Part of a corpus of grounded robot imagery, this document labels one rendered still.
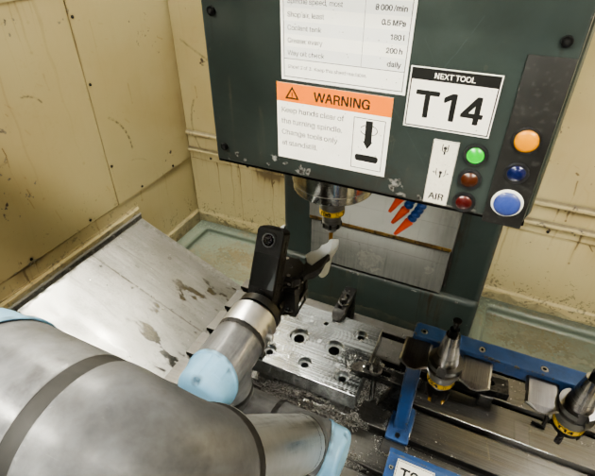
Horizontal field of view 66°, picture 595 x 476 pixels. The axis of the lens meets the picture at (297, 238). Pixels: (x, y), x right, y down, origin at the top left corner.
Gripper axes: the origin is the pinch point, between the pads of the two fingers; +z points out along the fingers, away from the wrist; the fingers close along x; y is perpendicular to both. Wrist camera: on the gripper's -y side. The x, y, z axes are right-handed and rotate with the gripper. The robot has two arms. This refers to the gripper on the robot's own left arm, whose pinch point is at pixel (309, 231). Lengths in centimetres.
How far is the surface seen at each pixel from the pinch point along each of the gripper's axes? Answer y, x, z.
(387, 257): 46, 4, 54
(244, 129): -21.7, -6.8, -7.8
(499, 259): 65, 39, 92
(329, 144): -21.9, 6.3, -7.9
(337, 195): -5.9, 3.4, 4.9
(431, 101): -29.5, 18.6, -7.6
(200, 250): 87, -88, 72
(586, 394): 16, 50, -3
